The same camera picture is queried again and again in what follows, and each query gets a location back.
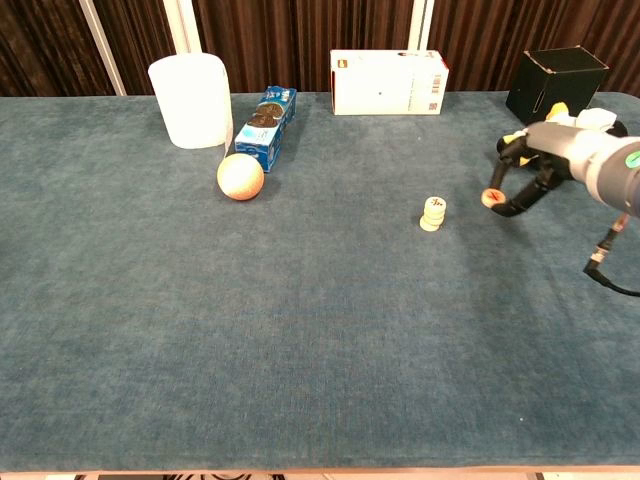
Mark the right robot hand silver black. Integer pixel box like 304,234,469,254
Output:
487,121,601,219

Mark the penguin plush toy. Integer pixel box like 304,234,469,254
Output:
495,101,631,174

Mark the black cube box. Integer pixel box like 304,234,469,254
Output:
505,45,610,127

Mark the white cardboard box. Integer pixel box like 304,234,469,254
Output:
329,48,450,117

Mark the dark brown curtain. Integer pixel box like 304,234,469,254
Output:
0,0,640,97

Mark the blue cookie box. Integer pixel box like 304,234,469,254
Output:
234,85,298,174

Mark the orange ball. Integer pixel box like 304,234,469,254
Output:
216,152,265,202

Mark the white toilet paper roll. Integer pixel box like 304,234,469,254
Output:
147,52,235,150

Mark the teal table cloth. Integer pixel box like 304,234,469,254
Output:
0,90,640,474

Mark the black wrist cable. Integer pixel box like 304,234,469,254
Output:
583,212,640,297

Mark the white metal frame post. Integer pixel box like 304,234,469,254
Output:
408,0,436,53
78,0,128,97
162,0,204,56

